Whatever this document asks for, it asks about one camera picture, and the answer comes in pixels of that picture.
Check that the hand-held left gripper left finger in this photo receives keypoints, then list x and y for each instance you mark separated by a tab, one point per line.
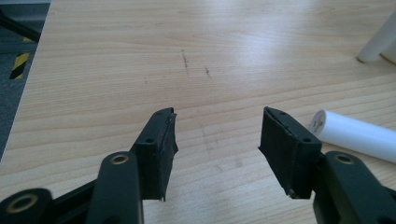
154	158

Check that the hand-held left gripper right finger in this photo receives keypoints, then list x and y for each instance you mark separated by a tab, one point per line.
288	155

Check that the white plastic tube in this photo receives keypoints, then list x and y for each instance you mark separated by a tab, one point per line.
355	135

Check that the white slanted leg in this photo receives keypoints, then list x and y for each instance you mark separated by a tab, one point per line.
378	40

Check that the yellow black hazard tape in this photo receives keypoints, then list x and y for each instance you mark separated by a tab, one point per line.
20	61

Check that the black bar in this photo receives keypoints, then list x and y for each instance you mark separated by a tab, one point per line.
18	28

